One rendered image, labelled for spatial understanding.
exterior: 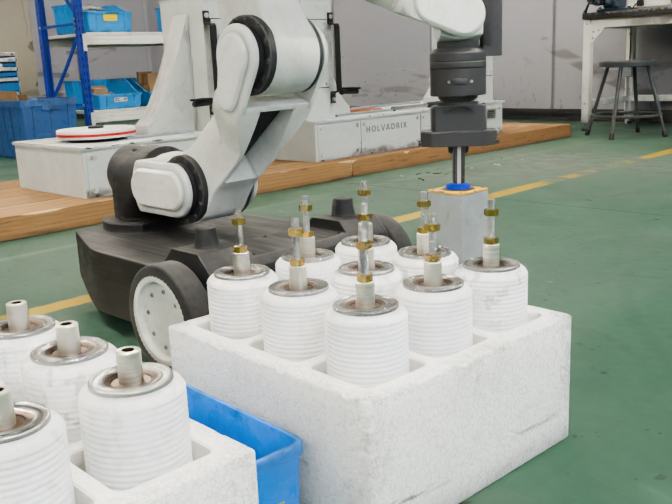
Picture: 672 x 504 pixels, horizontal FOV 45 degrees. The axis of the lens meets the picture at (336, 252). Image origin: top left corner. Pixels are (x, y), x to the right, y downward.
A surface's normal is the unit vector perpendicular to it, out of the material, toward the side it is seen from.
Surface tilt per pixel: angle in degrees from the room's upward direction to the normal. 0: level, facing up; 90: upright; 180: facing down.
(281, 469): 92
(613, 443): 0
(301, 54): 92
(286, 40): 69
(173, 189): 90
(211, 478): 90
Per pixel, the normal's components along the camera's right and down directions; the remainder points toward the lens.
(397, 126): 0.71, 0.13
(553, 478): -0.04, -0.97
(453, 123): -0.05, 0.23
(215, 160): -0.70, 0.19
